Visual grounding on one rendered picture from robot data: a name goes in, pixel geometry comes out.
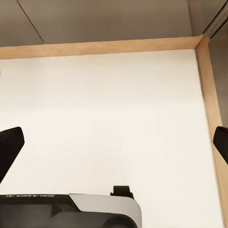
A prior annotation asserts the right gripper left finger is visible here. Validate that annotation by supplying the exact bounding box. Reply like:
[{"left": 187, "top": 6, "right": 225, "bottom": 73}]
[{"left": 0, "top": 127, "right": 25, "bottom": 183}]

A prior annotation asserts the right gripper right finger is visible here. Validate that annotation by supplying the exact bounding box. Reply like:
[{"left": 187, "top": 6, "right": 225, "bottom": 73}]
[{"left": 213, "top": 126, "right": 228, "bottom": 164}]

